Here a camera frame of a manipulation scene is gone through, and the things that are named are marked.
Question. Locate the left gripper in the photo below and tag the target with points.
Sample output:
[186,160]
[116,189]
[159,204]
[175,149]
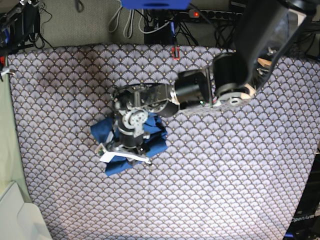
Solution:
[129,132]

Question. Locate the blue long-sleeve T-shirt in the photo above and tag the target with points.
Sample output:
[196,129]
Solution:
[154,145]

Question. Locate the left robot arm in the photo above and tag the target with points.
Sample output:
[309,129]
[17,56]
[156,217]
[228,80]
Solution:
[265,31]

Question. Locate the red black table clamp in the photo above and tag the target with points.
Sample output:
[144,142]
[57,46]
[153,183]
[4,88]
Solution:
[175,47]

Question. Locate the fan-patterned table cloth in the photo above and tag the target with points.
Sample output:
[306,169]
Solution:
[232,175]

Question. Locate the black power adapter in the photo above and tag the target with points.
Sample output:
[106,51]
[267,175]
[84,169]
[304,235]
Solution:
[28,23]

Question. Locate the white plastic bin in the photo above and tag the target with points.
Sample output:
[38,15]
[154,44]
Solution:
[20,220]

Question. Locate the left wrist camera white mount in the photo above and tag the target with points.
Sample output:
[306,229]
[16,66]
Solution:
[107,155]

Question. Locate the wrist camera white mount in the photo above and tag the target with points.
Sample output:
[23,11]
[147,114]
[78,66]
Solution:
[6,71]
[107,155]

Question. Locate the black power strip red switch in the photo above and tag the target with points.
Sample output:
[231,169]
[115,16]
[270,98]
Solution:
[215,15]

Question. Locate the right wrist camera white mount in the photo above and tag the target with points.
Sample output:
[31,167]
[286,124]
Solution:
[6,71]

